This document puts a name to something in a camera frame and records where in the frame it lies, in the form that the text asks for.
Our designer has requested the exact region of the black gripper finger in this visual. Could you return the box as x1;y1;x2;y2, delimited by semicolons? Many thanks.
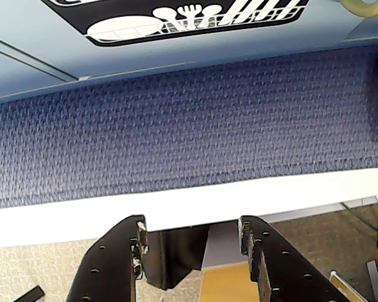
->
238;215;351;302
71;215;151;302

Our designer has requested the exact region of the black flat strip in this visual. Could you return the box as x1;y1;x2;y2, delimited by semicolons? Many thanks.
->
17;285;45;302

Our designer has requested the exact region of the navy textured mat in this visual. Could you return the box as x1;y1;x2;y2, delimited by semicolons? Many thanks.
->
0;47;378;211

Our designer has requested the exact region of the black under-desk bracket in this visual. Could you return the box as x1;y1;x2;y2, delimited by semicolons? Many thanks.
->
144;225;209;291

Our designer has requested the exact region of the grey angled metal bracket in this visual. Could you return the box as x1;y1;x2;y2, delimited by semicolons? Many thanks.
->
365;259;378;300

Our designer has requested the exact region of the gold dishwasher door handle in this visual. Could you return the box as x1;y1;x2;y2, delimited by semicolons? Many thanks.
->
339;0;378;17

